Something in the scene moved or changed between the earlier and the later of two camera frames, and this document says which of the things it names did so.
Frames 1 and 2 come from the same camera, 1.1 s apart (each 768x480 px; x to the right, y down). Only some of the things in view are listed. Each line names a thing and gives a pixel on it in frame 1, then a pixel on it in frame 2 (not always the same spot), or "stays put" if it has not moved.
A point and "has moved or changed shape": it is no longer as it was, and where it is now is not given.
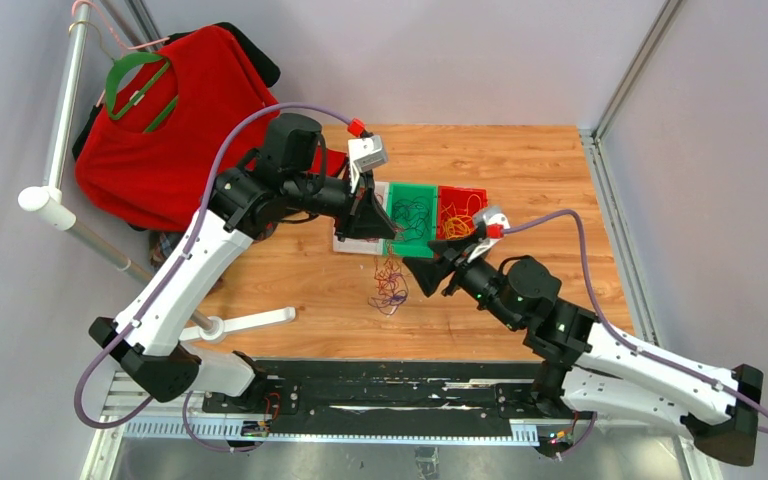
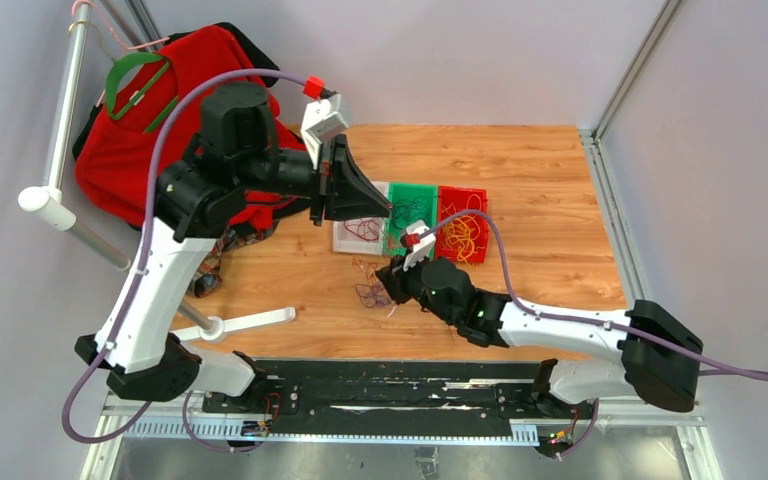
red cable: (390, 281) has moved or changed shape
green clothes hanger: (119, 68) stays put
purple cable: (410, 216) stays put
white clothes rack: (52, 202) stays put
